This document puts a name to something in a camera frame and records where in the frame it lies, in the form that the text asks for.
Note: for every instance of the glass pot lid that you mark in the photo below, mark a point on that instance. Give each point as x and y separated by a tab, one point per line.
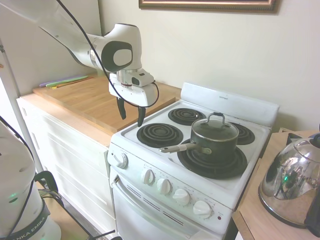
212	128

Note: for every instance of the black box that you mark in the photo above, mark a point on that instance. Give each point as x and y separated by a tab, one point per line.
295	137

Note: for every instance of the colourful flat utensils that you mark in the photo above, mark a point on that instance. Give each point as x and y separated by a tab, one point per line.
67	80

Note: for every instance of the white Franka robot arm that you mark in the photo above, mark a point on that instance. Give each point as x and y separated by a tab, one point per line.
125	35

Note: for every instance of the orange flat utensil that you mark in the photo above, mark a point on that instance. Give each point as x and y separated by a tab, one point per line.
75	81

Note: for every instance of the chrome kettle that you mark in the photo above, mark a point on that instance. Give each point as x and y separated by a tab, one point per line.
292	185

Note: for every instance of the gold picture frame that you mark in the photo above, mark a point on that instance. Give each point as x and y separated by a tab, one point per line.
207	5

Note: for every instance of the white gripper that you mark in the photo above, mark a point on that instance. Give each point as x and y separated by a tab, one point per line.
140	95

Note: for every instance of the white cabinet with wooden counter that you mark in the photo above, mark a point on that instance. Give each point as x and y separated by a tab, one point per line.
75	162

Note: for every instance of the medium black coil burner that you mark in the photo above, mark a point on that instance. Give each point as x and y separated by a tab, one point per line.
160	135

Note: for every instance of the white stand pole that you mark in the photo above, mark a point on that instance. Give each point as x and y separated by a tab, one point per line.
15	82

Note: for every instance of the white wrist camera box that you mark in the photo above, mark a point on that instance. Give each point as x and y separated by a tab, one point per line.
141	77

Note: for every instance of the white stove knob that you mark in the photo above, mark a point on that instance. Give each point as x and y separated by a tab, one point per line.
121	160
163	186
202	209
148	177
181	197

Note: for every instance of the large wooden cutting board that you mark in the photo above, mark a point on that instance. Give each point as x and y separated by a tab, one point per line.
82	100

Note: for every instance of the large black coil burner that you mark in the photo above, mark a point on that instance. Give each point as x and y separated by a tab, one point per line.
225	166

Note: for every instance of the white electric stove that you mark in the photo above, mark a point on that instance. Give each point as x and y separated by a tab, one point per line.
150	220

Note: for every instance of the small black coil burner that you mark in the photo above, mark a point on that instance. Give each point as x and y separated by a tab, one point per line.
246	136
186	116

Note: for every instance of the purple flat utensil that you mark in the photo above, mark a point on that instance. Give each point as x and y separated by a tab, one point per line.
46	84

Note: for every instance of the light wooden side table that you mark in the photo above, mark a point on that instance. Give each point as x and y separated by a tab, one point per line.
252	217

